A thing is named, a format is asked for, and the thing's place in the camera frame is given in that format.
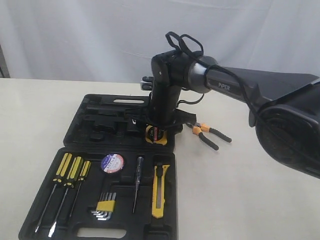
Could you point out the black plastic tool case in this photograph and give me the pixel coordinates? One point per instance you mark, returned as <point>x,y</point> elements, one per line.
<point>109,175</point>

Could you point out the hex key set yellow holder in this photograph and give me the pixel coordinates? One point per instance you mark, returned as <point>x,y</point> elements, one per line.
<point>105,206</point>

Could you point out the white backdrop curtain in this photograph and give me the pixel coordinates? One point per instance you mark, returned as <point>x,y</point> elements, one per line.
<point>114,40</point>

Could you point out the yellow utility knife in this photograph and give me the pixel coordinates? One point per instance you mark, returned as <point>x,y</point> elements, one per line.
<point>158,190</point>

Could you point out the medium yellow black screwdriver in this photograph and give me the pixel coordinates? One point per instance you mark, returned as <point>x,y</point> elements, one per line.
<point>69,184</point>

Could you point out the small yellow black screwdriver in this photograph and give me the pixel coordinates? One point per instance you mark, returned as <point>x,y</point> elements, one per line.
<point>82,177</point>

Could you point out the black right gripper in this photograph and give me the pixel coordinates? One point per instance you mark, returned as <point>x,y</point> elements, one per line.
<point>148,117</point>

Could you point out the black electrical tape roll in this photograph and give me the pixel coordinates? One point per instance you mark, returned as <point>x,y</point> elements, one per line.
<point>112,163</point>

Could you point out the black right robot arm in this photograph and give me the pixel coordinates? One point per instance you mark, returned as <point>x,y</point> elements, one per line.
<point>284,108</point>

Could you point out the large yellow black screwdriver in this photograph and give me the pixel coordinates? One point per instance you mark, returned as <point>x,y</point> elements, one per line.
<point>57,180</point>

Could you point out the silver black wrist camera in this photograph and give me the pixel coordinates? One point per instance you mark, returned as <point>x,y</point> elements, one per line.
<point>146,83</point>

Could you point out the yellow tape measure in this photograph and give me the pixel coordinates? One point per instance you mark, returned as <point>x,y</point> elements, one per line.
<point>154,135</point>

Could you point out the voltage tester screwdriver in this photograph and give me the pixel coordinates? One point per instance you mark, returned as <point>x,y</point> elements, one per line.
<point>138,175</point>

